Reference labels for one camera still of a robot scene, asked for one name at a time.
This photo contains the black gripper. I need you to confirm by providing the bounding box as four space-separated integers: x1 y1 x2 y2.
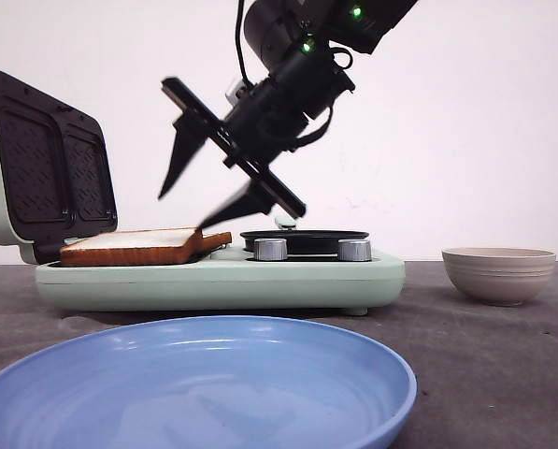
158 44 355 229

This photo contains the white bread slice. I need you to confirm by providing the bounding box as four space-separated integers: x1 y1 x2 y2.
60 227 203 267
184 231 233 258

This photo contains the mint green sandwich maker lid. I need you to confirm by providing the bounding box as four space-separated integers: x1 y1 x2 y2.
0 70 118 265

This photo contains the mint green breakfast maker base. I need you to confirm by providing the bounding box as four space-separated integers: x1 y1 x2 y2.
36 246 405 311

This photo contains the left silver control knob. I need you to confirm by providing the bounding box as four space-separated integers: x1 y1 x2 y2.
253 238 288 262

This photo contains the silver control knob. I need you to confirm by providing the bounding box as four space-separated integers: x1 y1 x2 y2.
253 238 288 262
337 239 372 262

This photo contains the right silver control knob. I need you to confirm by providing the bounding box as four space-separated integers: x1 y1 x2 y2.
337 239 372 262

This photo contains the blue plastic plate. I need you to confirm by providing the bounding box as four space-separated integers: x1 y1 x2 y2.
0 316 417 448

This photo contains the beige ribbed ceramic bowl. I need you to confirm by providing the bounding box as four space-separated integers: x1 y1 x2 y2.
441 247 556 307

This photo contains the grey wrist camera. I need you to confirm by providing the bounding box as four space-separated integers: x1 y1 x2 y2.
224 79 248 107

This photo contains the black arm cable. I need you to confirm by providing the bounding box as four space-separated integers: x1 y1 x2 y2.
234 0 254 90

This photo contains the black frying pan green handle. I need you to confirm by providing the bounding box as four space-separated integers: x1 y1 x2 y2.
240 214 369 255

